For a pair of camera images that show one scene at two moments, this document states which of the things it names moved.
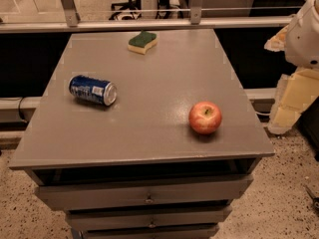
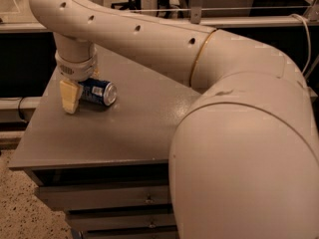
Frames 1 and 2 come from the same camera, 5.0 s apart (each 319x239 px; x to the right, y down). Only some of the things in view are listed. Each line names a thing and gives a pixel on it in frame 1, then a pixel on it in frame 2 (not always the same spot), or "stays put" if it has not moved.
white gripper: (304, 39) → (77, 71)
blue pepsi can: (93, 89) stays put
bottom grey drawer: (150, 231) stays put
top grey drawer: (226, 189) stays put
